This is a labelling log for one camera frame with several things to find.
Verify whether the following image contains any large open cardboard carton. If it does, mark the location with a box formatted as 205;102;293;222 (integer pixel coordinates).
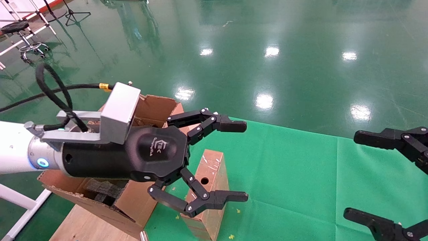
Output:
37;95;193;240

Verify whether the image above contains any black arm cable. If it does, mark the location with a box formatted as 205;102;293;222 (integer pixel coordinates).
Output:
0;63;114;133

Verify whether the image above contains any white table leg frame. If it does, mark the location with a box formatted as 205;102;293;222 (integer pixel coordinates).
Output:
0;183;52;241

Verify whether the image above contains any white metal rack frame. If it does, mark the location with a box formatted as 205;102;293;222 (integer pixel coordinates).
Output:
0;0;57;70

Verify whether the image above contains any black foam insert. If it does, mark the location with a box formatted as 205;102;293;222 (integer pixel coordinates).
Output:
82;178;129;206

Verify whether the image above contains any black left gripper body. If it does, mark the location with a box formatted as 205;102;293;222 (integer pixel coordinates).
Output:
62;127;191;183

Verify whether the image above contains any small taped cardboard box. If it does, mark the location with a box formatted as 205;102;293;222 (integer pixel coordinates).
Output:
181;149;230;241

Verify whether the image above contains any black wheeled stool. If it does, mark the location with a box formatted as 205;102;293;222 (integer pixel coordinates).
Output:
1;21;50;64

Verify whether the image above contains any green table cloth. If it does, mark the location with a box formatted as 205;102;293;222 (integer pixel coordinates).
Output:
144;115;428;241

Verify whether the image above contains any black round stand base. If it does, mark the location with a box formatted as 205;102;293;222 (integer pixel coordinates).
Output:
43;0;68;22

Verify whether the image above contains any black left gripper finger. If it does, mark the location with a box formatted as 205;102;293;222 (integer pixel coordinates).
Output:
148;167;248;218
167;108;247;145

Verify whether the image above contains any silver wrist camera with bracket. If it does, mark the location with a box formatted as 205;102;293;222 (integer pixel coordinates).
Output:
39;81;141;145

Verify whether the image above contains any black tripod stand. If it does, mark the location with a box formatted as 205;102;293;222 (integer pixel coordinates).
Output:
62;0;91;26

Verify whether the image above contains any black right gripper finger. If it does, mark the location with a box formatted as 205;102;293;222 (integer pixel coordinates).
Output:
354;127;428;174
344;208;428;241

